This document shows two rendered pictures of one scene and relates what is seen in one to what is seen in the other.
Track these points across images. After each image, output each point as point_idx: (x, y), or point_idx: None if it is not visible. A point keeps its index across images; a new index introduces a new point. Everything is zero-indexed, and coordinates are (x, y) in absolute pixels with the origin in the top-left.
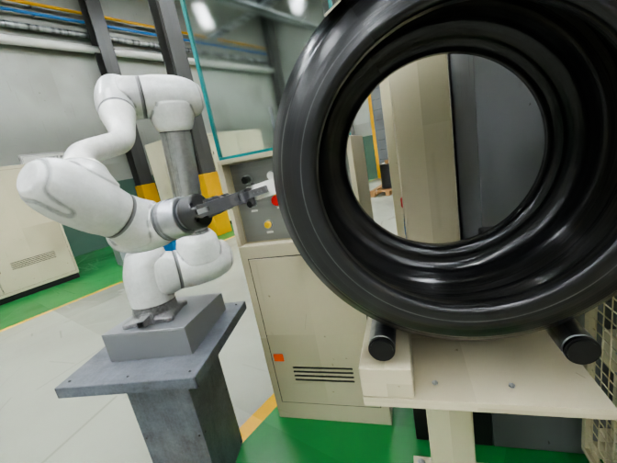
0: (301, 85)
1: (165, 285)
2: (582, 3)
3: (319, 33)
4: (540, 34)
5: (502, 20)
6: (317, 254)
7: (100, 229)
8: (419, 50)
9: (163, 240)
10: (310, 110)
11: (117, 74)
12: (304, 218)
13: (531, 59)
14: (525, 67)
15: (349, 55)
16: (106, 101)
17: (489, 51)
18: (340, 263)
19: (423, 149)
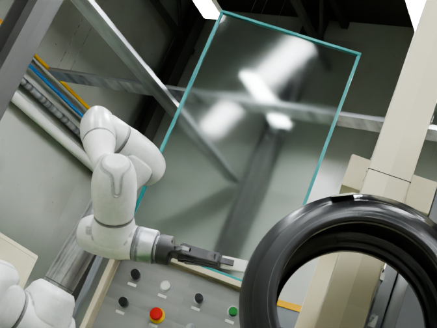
0: (303, 217)
1: (2, 315)
2: (434, 258)
3: (324, 201)
4: (436, 280)
5: (419, 260)
6: (259, 310)
7: (113, 215)
8: (367, 247)
9: (128, 253)
10: (302, 231)
11: (111, 113)
12: (265, 284)
13: (427, 293)
14: (423, 296)
15: (334, 218)
16: (104, 130)
17: (406, 274)
18: (272, 321)
19: (340, 321)
